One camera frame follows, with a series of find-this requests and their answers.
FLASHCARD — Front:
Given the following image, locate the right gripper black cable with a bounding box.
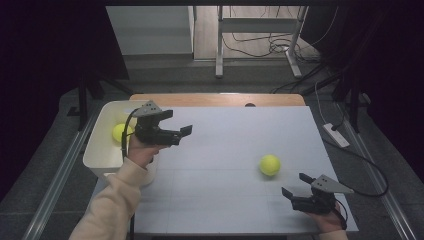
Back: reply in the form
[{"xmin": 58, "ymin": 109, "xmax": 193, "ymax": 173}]
[{"xmin": 322, "ymin": 137, "xmax": 390, "ymax": 198}]

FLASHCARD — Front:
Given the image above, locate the white board sheet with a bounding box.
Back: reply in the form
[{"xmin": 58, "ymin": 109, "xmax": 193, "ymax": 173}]
[{"xmin": 89, "ymin": 105, "xmax": 359, "ymax": 235}]

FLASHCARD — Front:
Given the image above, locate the white metal desk frame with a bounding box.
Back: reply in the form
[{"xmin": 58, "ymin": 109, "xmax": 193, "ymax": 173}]
[{"xmin": 214, "ymin": 5, "xmax": 309, "ymax": 80}]

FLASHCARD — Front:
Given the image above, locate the white cabinet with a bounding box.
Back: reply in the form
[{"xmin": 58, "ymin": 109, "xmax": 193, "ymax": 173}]
[{"xmin": 105, "ymin": 5, "xmax": 195, "ymax": 56}]

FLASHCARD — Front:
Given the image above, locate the yellow tennis ball black mark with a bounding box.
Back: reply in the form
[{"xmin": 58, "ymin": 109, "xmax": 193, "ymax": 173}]
[{"xmin": 111, "ymin": 123, "xmax": 134, "ymax": 144}]

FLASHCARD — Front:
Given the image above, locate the metal floor rail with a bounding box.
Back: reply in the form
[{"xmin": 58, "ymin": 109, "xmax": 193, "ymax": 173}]
[
  {"xmin": 334, "ymin": 101, "xmax": 419, "ymax": 240},
  {"xmin": 21, "ymin": 109, "xmax": 101, "ymax": 240}
]

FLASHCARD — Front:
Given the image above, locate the white power strip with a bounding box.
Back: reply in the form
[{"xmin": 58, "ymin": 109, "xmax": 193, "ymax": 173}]
[{"xmin": 322, "ymin": 122, "xmax": 351, "ymax": 149}]

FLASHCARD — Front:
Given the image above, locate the tangle of floor cables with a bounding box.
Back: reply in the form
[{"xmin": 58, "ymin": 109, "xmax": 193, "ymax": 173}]
[{"xmin": 222, "ymin": 5, "xmax": 339, "ymax": 64}]

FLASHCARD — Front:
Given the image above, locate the black metal stand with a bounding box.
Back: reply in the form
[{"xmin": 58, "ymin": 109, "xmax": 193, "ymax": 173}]
[
  {"xmin": 68, "ymin": 71, "xmax": 134, "ymax": 132},
  {"xmin": 333, "ymin": 66, "xmax": 363, "ymax": 134}
]

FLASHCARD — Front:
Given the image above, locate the white plastic bin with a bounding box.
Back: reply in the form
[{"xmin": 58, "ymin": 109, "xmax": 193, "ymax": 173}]
[{"xmin": 82, "ymin": 99, "xmax": 163, "ymax": 188}]

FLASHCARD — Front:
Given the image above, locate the person's left hand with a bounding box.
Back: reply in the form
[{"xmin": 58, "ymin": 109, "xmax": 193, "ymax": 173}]
[{"xmin": 127, "ymin": 133, "xmax": 168, "ymax": 169}]

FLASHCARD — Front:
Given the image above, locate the person's right hand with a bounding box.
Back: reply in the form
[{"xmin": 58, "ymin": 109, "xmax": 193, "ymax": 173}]
[{"xmin": 308, "ymin": 204, "xmax": 348, "ymax": 233}]

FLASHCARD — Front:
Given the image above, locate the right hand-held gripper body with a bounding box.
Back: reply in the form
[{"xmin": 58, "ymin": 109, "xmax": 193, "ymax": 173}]
[{"xmin": 290, "ymin": 173, "xmax": 355, "ymax": 215}]

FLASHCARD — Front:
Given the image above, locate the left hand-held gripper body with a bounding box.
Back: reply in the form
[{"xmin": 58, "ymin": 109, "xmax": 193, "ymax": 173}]
[{"xmin": 132, "ymin": 100, "xmax": 184, "ymax": 148}]

